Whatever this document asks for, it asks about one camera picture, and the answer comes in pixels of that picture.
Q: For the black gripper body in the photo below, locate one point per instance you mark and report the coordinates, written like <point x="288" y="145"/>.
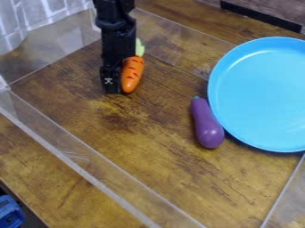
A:
<point x="118" y="26"/>

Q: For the blue object at corner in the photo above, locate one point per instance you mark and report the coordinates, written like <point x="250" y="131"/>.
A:
<point x="13" y="216"/>

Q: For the purple toy eggplant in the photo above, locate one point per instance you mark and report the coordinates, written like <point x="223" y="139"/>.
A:
<point x="208" y="128"/>

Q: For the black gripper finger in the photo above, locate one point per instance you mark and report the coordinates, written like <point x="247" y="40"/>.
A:
<point x="112" y="71"/>

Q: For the blue plastic plate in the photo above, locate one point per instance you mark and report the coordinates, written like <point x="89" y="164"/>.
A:
<point x="258" y="93"/>

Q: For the orange toy carrot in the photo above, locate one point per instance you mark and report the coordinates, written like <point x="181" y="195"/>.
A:
<point x="133" y="69"/>

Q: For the clear acrylic enclosure wall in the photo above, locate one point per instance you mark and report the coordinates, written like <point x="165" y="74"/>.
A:
<point x="112" y="160"/>

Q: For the dark wooden board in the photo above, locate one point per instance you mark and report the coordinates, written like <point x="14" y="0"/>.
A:
<point x="283" y="13"/>

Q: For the white tiled cloth curtain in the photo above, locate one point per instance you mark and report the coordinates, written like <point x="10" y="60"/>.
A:
<point x="25" y="15"/>

